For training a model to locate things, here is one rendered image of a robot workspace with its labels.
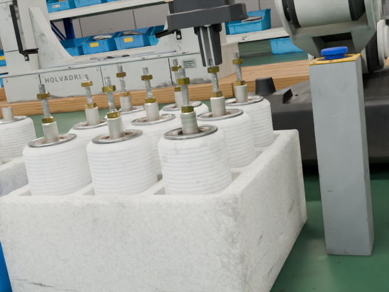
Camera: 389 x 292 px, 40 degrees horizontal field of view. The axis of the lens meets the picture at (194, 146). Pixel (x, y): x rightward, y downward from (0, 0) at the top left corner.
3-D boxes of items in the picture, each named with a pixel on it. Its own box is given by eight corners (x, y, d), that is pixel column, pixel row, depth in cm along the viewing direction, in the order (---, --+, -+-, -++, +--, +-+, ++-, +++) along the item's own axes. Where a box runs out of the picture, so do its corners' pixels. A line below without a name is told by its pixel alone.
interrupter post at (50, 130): (58, 143, 82) (54, 123, 81) (43, 145, 82) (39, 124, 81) (62, 140, 84) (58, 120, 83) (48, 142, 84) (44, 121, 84)
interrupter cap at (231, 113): (239, 120, 79) (239, 115, 79) (191, 124, 81) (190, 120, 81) (246, 110, 87) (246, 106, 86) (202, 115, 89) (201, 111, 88)
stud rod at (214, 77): (220, 105, 84) (213, 58, 83) (222, 106, 83) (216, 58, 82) (214, 106, 84) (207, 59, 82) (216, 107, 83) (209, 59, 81)
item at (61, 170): (96, 258, 82) (73, 144, 78) (36, 265, 83) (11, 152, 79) (110, 234, 91) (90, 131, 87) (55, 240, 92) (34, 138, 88)
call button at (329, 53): (324, 61, 85) (323, 48, 85) (349, 58, 83) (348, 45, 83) (319, 64, 81) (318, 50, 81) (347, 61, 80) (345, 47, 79)
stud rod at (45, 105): (52, 132, 82) (43, 84, 81) (47, 133, 82) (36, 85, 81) (55, 131, 83) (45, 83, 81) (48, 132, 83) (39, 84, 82)
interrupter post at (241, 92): (251, 103, 94) (249, 84, 93) (238, 105, 93) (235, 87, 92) (246, 101, 96) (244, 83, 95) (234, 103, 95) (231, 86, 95)
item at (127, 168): (162, 234, 88) (145, 127, 84) (174, 256, 78) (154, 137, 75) (105, 247, 86) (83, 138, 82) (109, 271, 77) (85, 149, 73)
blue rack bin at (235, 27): (240, 32, 598) (238, 13, 594) (273, 28, 585) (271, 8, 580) (227, 35, 553) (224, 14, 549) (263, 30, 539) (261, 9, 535)
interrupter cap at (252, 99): (270, 102, 92) (270, 98, 91) (228, 109, 90) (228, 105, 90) (255, 98, 99) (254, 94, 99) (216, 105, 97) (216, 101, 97)
